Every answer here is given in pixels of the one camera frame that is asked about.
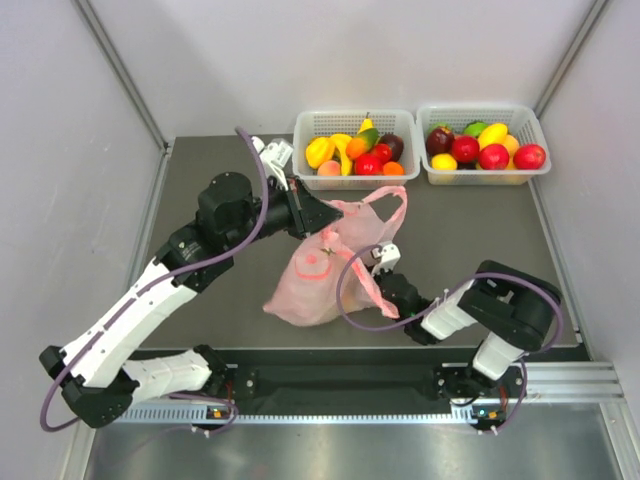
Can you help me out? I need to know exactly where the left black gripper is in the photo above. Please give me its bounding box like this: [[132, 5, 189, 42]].
[[226, 174, 344, 251]]

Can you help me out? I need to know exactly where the pink plastic bag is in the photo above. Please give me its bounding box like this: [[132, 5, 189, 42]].
[[263, 186, 408, 327]]

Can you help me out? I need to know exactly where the green orange mango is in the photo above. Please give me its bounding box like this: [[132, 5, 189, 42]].
[[347, 127, 379, 160]]

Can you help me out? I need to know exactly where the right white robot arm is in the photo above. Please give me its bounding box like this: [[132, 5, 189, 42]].
[[373, 260, 562, 396]]

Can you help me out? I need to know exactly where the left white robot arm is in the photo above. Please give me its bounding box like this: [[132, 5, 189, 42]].
[[39, 172, 343, 429]]

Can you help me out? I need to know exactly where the peach fruit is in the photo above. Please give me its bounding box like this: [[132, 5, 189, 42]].
[[316, 160, 341, 177]]

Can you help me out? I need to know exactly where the red apple in left basket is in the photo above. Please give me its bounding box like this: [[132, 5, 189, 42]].
[[354, 153, 384, 176]]

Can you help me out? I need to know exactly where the yellow banana bunch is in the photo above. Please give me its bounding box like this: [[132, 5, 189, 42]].
[[330, 133, 354, 176]]

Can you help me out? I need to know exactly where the orange tangerine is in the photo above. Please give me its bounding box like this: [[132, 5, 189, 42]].
[[383, 161, 405, 176]]

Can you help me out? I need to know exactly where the yellow pear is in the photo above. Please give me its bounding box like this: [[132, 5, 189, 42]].
[[358, 113, 374, 133]]

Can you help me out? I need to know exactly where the dark plum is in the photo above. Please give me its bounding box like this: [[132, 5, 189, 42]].
[[379, 134, 404, 162]]

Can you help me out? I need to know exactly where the left white plastic basket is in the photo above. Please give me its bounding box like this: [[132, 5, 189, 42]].
[[292, 109, 423, 190]]

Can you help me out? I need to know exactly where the white plastic basket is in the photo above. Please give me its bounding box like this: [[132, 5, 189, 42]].
[[416, 104, 551, 186], [292, 109, 423, 190]]

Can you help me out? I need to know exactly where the yellow lemon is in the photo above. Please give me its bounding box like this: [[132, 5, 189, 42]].
[[431, 153, 458, 171]]

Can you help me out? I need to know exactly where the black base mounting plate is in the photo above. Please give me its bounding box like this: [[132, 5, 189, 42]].
[[218, 347, 503, 414]]

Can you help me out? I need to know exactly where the dark red apple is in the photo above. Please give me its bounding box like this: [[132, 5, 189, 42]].
[[425, 126, 455, 156]]

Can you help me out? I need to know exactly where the red apple middle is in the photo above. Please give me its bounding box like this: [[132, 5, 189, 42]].
[[451, 135, 480, 164]]

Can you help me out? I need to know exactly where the red apple front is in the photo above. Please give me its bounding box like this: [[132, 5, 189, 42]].
[[478, 144, 510, 170]]

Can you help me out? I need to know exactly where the green lime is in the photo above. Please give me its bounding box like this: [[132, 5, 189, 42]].
[[462, 121, 488, 138]]

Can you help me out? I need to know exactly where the yellow mango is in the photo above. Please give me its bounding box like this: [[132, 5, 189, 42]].
[[477, 123, 509, 150]]

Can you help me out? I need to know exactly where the red apple right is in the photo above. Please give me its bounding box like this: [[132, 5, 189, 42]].
[[513, 144, 547, 170]]

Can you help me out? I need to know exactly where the right white plastic basket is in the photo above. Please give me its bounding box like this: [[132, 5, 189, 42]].
[[416, 104, 551, 186]]

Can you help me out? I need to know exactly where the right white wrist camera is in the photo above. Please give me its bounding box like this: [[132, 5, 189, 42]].
[[371, 241, 401, 276]]

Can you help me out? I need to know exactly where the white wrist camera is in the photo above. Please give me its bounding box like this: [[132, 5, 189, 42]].
[[371, 241, 401, 276], [251, 136, 294, 191]]

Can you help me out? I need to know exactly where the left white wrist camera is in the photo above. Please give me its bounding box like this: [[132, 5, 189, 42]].
[[251, 136, 294, 191]]

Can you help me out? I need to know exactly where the grey slotted cable duct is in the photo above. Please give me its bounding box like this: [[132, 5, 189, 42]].
[[116, 402, 505, 425]]

